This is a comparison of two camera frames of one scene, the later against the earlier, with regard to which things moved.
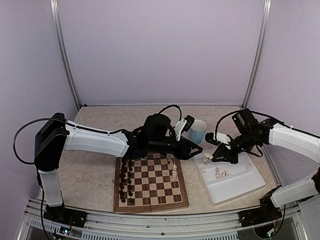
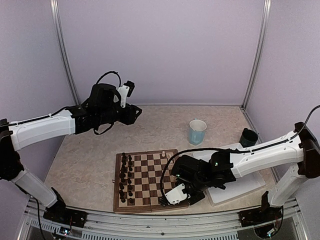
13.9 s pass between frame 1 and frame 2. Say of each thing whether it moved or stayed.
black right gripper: moved
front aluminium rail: stayed
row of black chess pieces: stayed
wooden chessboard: stayed
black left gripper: moved
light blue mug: stayed
